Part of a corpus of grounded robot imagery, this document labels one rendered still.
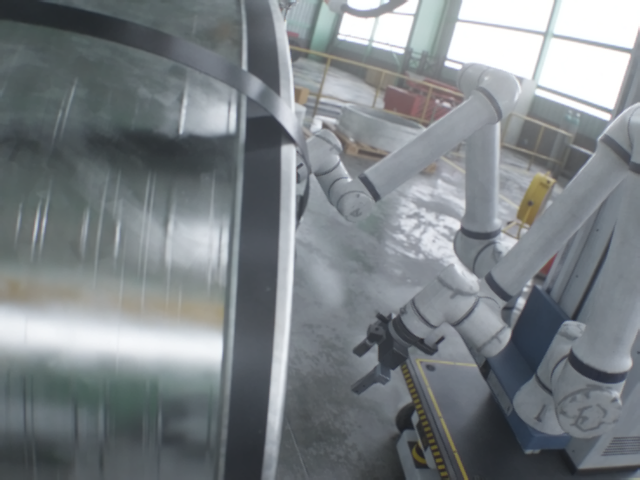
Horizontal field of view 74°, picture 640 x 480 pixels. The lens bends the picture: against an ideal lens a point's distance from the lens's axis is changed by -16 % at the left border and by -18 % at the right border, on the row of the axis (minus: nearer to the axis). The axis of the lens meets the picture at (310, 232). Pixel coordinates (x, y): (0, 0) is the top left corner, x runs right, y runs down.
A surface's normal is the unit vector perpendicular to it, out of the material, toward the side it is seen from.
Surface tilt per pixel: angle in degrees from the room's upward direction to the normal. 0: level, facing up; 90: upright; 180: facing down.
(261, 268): 53
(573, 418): 99
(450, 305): 89
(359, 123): 90
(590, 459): 90
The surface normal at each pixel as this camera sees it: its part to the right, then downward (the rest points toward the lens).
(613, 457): 0.09, 0.40
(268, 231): 0.37, -0.23
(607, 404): -0.25, 0.35
